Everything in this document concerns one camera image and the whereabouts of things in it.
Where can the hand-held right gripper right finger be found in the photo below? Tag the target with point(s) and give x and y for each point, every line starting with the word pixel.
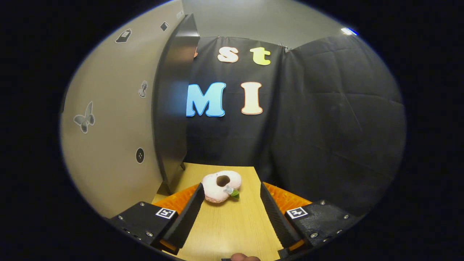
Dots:
pixel 277 217

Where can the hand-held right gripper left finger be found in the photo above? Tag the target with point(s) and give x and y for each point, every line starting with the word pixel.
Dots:
pixel 188 217

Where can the beige cabinet door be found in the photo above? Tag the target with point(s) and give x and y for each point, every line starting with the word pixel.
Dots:
pixel 112 145

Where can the pink plush toy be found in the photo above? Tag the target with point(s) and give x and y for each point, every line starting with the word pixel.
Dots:
pixel 214 190

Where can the black backdrop cloth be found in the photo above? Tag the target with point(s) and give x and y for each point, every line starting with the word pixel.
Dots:
pixel 326 108

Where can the ceiling light panel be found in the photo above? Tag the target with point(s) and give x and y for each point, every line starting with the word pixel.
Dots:
pixel 348 31

